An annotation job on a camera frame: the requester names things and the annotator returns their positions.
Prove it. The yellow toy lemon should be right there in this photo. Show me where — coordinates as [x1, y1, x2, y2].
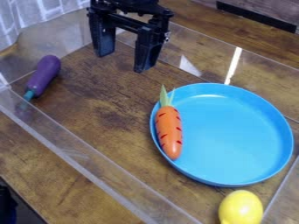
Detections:
[220, 190, 265, 224]

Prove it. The blue plastic plate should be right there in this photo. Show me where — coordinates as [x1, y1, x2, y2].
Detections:
[150, 82, 296, 188]

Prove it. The orange toy carrot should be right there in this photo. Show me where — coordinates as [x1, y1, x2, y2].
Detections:
[155, 87, 184, 160]

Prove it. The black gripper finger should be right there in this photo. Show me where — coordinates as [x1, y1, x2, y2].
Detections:
[135, 26, 165, 73]
[89, 14, 117, 57]

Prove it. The purple toy eggplant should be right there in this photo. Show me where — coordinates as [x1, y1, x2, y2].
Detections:
[23, 55, 62, 101]

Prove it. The clear acrylic enclosure wall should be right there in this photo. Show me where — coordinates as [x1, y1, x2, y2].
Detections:
[0, 3, 299, 224]

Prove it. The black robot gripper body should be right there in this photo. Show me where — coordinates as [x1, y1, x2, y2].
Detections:
[89, 0, 174, 35]

